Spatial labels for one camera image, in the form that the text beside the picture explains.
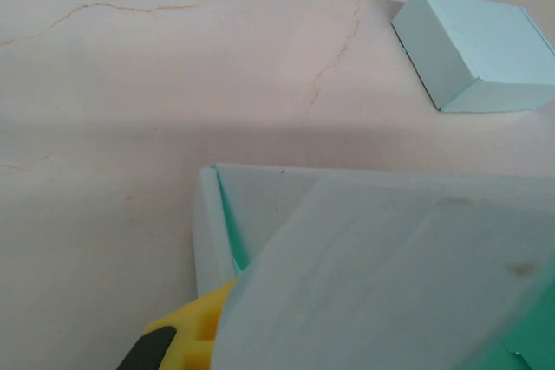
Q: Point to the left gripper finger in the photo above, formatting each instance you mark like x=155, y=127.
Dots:
x=191, y=326

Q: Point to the light blue paper box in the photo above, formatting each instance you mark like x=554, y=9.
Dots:
x=390, y=279
x=485, y=40

